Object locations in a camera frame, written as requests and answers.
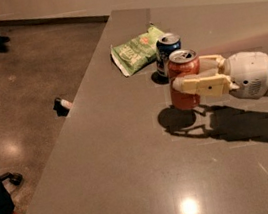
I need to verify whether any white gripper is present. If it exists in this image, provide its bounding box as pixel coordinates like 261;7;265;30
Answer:
171;51;268;99

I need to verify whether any orange coke can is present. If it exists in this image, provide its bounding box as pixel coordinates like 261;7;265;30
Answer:
167;49;200;110

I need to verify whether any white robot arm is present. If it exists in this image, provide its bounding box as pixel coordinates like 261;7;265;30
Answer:
171;51;268;100

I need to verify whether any blue pepsi can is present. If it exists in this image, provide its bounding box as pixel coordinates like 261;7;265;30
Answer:
156;32;181;78

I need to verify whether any green chip bag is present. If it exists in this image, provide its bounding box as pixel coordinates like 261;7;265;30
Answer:
110;24;164;77

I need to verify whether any black chair caster wheel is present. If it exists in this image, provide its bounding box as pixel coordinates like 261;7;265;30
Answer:
0;172;23;186

